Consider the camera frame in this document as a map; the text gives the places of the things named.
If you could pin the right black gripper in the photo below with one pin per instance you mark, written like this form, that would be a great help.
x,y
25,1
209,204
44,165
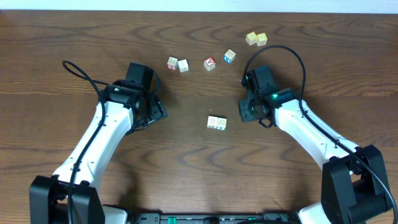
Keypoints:
x,y
246,116

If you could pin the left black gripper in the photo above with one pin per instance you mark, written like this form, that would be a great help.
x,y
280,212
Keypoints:
x,y
158,109

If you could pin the green sided wooden block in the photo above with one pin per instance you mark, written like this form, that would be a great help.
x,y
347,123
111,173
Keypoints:
x,y
221,124

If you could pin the cream wooden number block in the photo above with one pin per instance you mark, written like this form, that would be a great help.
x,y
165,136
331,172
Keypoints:
x,y
212,122

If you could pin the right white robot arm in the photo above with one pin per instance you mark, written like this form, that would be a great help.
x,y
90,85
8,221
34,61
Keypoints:
x,y
355,187

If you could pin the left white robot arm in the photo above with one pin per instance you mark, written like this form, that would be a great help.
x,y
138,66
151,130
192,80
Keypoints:
x,y
70,195

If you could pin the plain wooden letter block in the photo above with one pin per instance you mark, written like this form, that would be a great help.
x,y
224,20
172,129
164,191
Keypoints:
x,y
183,65

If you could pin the blue sided wooden block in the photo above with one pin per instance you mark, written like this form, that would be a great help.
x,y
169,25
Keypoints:
x,y
229,56

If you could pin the red letter A block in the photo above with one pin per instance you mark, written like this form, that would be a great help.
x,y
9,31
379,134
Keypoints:
x,y
209,63

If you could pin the right yellow wooden block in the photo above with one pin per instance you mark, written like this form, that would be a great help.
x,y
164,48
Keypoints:
x,y
261,39

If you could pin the yellow wooden block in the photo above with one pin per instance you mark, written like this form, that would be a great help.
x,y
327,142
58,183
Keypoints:
x,y
261,39
251,38

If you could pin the left yellow wooden block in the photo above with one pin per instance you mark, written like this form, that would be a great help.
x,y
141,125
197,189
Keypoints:
x,y
251,38

